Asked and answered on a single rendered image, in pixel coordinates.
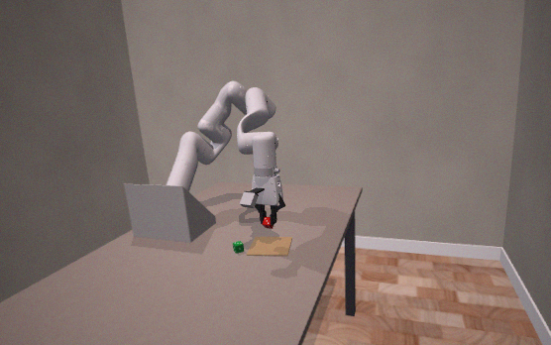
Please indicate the tan flat mat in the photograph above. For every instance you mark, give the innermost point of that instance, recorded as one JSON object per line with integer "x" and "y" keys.
{"x": 270, "y": 246}

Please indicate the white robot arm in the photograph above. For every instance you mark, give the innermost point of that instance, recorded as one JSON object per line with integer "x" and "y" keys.
{"x": 258, "y": 108}

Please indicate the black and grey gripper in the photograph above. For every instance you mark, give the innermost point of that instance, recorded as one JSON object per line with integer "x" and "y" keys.
{"x": 272, "y": 195}

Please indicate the red die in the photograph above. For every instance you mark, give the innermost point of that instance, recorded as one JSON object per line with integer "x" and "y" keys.
{"x": 267, "y": 223}

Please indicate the green die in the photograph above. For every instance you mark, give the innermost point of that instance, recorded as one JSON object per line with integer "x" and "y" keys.
{"x": 238, "y": 247}

